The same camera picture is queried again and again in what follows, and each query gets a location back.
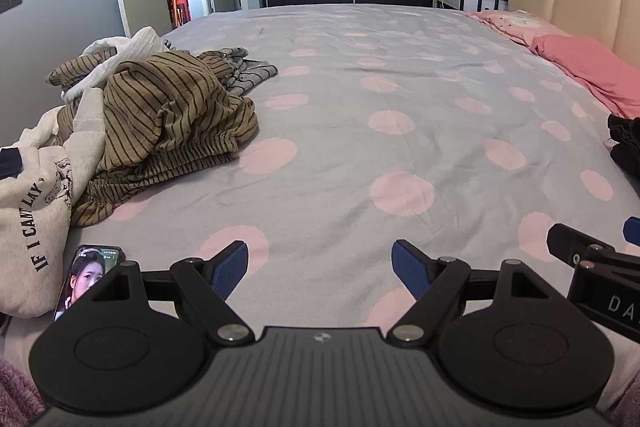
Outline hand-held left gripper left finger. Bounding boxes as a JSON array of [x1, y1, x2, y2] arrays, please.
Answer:
[[90, 239, 253, 348]]

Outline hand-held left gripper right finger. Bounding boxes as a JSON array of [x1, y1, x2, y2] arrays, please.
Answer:
[[387, 239, 551, 349]]

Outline black soft pants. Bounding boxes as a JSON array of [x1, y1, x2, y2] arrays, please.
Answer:
[[611, 144, 640, 180]]

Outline black denim jeans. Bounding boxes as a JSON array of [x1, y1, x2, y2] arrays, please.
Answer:
[[607, 114, 640, 146]]

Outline smartphone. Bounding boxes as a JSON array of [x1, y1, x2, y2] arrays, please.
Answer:
[[52, 245, 125, 323]]

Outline brown striped garment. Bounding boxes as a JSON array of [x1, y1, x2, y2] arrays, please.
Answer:
[[45, 49, 260, 228]]

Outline plain pink pillow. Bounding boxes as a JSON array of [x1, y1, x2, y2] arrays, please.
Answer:
[[530, 34, 640, 120]]

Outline grey striped garment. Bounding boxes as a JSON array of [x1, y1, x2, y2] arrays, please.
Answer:
[[197, 47, 278, 98]]

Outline white printed sweatshirt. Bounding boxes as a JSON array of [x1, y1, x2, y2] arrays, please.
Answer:
[[0, 87, 106, 318]]

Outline pink printed pillow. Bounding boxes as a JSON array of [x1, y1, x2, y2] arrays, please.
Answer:
[[462, 9, 571, 48]]

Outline white textured garment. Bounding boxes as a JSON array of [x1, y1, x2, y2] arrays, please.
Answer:
[[62, 27, 173, 102]]

